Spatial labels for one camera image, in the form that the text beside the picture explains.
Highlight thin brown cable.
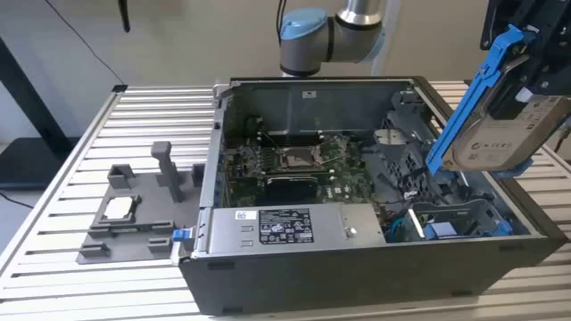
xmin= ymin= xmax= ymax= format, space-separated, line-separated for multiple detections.
xmin=554 ymin=116 xmax=568 ymax=152

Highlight blue data cable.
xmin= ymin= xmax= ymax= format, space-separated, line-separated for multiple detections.
xmin=386 ymin=216 xmax=408 ymax=243

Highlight thin wire locking lever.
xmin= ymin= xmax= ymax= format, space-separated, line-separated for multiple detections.
xmin=263 ymin=131 xmax=283 ymax=150

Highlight metal socket cover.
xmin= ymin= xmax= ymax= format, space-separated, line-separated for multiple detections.
xmin=317 ymin=138 xmax=350 ymax=162

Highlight grey parts rack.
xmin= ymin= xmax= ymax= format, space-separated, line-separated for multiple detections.
xmin=76 ymin=140 xmax=207 ymax=265

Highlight black wire white tag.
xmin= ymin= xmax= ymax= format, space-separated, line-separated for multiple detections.
xmin=379 ymin=189 xmax=422 ymax=205

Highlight black cable behind arm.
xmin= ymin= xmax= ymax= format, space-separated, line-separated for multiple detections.
xmin=276 ymin=0 xmax=289 ymax=35

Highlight black monitor stand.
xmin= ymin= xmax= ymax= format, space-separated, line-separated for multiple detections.
xmin=0 ymin=35 xmax=76 ymax=191

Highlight black graphics card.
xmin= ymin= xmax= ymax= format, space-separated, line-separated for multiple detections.
xmin=264 ymin=175 xmax=320 ymax=205

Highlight silver CPU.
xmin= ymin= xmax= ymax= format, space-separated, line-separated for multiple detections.
xmin=104 ymin=197 xmax=136 ymax=219

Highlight CPU socket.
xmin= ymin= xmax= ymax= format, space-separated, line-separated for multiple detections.
xmin=277 ymin=148 xmax=320 ymax=169

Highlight green motherboard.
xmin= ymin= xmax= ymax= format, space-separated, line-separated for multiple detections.
xmin=221 ymin=132 xmax=382 ymax=208

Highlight black antenna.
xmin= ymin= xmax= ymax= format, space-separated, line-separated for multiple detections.
xmin=116 ymin=0 xmax=132 ymax=33

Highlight hard disk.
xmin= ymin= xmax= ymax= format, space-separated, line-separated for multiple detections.
xmin=424 ymin=23 xmax=571 ymax=181
xmin=422 ymin=216 xmax=515 ymax=240

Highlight silver power supply unit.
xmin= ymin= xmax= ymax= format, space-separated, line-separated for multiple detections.
xmin=208 ymin=203 xmax=387 ymax=254

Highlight black RAM slots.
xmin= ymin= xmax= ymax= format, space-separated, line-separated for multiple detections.
xmin=261 ymin=130 xmax=323 ymax=147

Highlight grey drive cage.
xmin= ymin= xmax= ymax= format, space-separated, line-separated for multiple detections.
xmin=362 ymin=90 xmax=451 ymax=202

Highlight black open PC case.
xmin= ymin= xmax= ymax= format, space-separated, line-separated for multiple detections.
xmin=177 ymin=75 xmax=570 ymax=317

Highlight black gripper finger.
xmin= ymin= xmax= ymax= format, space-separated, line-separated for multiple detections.
xmin=492 ymin=0 xmax=571 ymax=121
xmin=480 ymin=0 xmax=511 ymax=51

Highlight black floor cable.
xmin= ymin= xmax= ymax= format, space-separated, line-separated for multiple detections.
xmin=0 ymin=191 xmax=36 ymax=209

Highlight thin black wall cable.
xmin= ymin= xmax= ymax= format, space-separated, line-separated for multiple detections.
xmin=44 ymin=0 xmax=125 ymax=86

